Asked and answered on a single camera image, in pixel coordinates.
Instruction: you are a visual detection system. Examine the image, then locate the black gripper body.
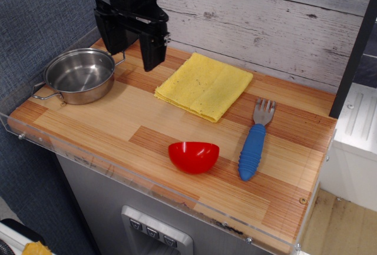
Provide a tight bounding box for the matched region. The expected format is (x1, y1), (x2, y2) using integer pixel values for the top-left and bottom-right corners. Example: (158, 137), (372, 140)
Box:
(95, 0), (168, 37)

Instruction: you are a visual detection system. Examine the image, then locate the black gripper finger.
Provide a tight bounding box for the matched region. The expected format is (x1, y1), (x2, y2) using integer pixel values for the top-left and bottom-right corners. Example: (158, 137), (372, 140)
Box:
(139, 32), (168, 72)
(94, 9), (138, 55)

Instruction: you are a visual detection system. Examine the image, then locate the black right vertical post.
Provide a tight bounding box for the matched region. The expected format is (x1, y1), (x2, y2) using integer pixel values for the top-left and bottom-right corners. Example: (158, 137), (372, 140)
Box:
(329, 0), (376, 118)

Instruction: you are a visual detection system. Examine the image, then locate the white ridged appliance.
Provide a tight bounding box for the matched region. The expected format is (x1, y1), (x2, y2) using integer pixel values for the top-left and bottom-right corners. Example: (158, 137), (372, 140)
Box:
(319, 83), (376, 211)

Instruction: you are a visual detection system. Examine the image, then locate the yellow object bottom left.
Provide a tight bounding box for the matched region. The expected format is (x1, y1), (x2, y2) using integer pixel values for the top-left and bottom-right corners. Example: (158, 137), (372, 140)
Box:
(22, 241), (52, 255)

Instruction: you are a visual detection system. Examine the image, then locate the yellow folded cloth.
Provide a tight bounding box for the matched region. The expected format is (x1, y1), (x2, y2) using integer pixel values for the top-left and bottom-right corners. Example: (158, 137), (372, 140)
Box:
(154, 52), (253, 122)

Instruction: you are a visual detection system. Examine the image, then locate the small stainless steel pot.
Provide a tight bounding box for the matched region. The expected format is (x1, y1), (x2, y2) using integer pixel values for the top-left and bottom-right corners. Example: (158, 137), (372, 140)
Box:
(31, 48), (125, 105)

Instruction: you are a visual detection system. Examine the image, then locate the clear acrylic edge guard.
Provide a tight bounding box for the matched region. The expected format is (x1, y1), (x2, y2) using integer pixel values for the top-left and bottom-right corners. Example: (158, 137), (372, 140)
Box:
(2, 105), (335, 254)

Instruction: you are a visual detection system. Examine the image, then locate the red plastic bowl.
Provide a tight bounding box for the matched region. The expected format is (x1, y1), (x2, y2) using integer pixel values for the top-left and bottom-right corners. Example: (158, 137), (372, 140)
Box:
(168, 141), (220, 174)

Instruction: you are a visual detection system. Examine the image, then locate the grey toy fridge cabinet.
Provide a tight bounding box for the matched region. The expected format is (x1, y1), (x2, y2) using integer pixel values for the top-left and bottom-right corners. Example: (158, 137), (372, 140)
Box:
(57, 155), (268, 254)

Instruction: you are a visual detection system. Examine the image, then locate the silver dispenser button panel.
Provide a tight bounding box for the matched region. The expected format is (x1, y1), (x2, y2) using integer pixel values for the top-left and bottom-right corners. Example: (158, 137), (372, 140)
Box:
(121, 206), (194, 254)

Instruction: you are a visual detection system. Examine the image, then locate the blue handled metal fork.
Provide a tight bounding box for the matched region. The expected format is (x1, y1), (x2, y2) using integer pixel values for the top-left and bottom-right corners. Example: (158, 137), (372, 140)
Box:
(238, 98), (276, 181)

